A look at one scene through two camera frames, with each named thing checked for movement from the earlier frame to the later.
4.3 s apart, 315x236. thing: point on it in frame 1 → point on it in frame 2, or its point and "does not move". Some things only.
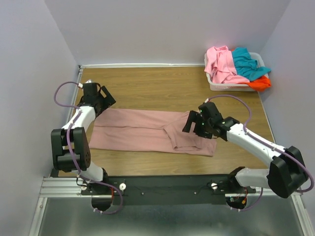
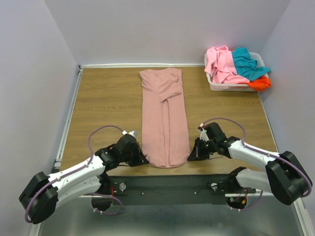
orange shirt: x=262 y=84 does not move
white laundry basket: x=239 y=87 does not move
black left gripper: x=109 y=100 → x=141 y=159
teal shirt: x=246 y=66 does not move
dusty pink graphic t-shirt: x=122 y=129 → x=165 y=137
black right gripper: x=193 y=116 → x=196 y=154
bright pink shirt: x=220 y=66 does not move
